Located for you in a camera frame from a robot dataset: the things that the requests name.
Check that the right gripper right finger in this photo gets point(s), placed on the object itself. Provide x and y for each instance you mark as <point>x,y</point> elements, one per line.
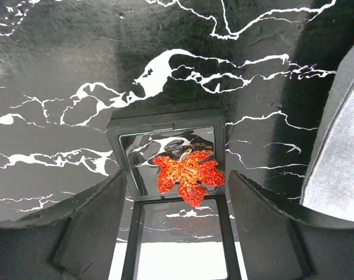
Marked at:
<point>281,239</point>

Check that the black marble pattern mat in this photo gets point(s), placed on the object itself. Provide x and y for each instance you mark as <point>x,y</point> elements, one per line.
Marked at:
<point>66,66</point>

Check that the orange brooch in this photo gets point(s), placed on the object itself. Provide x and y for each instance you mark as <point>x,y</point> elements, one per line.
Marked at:
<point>192,173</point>

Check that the grey button shirt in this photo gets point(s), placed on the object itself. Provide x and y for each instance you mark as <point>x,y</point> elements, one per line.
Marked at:
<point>329,183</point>

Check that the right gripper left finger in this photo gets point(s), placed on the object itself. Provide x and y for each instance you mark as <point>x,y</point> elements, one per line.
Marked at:
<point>73,239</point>

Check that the black open display box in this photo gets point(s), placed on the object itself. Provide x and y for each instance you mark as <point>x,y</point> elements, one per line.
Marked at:
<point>170,156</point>

